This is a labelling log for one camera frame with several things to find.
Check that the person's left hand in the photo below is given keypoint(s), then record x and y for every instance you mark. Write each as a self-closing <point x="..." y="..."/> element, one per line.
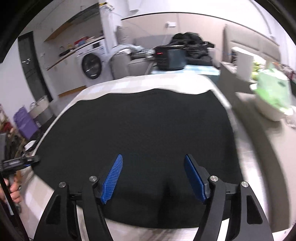
<point x="14" y="190"/>

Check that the beige upholstered headboard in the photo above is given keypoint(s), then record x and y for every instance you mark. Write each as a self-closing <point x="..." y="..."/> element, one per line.
<point x="234" y="35"/>

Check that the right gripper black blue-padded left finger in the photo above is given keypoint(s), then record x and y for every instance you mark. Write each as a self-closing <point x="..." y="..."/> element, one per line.
<point x="67" y="212"/>

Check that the black jacket pile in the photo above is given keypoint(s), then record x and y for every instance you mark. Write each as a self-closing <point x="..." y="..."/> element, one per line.
<point x="196" y="49"/>

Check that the grey fabric storage box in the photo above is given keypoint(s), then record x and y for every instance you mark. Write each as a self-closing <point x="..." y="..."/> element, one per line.
<point x="229" y="83"/>

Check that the white plastic basket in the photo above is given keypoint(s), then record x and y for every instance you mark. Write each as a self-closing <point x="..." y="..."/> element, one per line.
<point x="270" y="112"/>

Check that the white washing machine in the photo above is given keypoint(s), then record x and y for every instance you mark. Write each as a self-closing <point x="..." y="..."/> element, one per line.
<point x="93" y="64"/>

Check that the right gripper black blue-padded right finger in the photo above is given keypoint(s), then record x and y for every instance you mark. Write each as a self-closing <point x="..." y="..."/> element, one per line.
<point x="238" y="202"/>

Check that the white wall socket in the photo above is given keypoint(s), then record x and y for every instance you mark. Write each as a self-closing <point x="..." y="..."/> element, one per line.
<point x="171" y="24"/>

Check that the teal plaid tablecloth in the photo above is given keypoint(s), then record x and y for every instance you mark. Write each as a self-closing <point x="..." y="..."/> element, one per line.
<point x="209" y="71"/>

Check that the grey cloth on sofa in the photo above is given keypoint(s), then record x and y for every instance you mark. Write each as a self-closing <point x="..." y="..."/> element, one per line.
<point x="134" y="51"/>

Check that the black knit garment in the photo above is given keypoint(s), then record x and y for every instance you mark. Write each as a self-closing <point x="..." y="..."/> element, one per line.
<point x="153" y="131"/>

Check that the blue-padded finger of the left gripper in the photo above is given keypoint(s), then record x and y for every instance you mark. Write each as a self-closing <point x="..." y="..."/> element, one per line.
<point x="31" y="160"/>

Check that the purple storage bin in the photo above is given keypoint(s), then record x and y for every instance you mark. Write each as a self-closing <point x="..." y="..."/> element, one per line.
<point x="25" y="124"/>

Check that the grey sofa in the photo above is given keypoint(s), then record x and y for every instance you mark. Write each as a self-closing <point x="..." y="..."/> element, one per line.
<point x="123" y="66"/>

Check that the black rice cooker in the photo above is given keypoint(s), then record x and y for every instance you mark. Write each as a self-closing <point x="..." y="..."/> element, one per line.
<point x="170" y="57"/>

